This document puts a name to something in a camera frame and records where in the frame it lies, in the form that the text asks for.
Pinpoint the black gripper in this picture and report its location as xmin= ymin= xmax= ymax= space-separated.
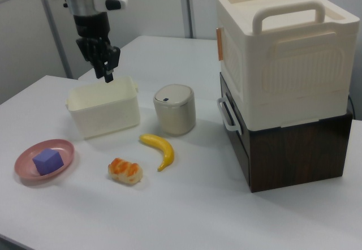
xmin=73 ymin=11 xmax=121 ymax=84

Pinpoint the wooden drawer with white handle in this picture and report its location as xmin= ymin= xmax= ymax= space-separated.
xmin=216 ymin=74 xmax=251 ymax=158

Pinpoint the dark wood drawer cabinet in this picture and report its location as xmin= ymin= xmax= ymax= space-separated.
xmin=219 ymin=73 xmax=354 ymax=193

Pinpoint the cream plastic basket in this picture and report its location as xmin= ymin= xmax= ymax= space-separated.
xmin=65 ymin=76 xmax=141 ymax=140

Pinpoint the small beige trash can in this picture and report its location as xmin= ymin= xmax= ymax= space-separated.
xmin=153 ymin=84 xmax=196 ymax=136

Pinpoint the yellow toy banana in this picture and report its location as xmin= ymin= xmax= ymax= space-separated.
xmin=139 ymin=133 xmax=175 ymax=173

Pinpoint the orange glazed toy bread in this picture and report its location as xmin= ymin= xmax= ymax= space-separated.
xmin=107 ymin=157 xmax=144 ymax=185

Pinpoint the purple cube block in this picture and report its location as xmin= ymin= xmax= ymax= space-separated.
xmin=32 ymin=148 xmax=64 ymax=176

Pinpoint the pink plastic plate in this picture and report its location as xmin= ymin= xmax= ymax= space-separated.
xmin=14 ymin=139 xmax=76 ymax=181

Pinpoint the grey metal partition post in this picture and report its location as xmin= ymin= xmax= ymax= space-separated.
xmin=180 ymin=0 xmax=197 ymax=39
xmin=41 ymin=0 xmax=79 ymax=79

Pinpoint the cream storage box with handles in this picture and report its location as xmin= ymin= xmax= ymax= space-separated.
xmin=215 ymin=0 xmax=360 ymax=130

